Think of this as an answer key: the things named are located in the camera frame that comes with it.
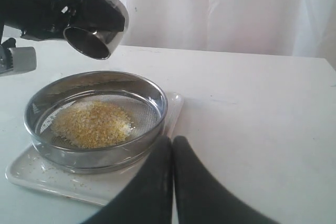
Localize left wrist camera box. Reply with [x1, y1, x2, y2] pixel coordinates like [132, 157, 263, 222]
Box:
[1, 38, 37, 76]

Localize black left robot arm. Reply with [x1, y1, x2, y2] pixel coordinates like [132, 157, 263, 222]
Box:
[1, 0, 125, 41]

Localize round steel mesh sieve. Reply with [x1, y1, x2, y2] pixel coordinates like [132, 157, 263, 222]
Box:
[24, 71, 169, 174]

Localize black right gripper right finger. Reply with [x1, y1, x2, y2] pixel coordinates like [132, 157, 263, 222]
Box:
[172, 136, 276, 223]

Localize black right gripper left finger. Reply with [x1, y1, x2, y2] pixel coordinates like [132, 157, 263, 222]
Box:
[88, 136, 173, 223]

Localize white square plastic tray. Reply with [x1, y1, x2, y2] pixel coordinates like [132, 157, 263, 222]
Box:
[6, 93, 184, 206]

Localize white backdrop curtain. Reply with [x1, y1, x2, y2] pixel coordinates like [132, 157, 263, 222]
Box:
[120, 0, 335, 61]

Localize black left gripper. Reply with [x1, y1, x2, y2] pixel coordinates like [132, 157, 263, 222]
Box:
[20, 0, 125, 41]

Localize yellow millet grains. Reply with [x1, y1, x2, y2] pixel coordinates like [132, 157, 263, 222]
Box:
[51, 101, 134, 149]

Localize small stainless steel cup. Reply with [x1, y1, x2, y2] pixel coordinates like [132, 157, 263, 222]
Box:
[64, 0, 129, 60]

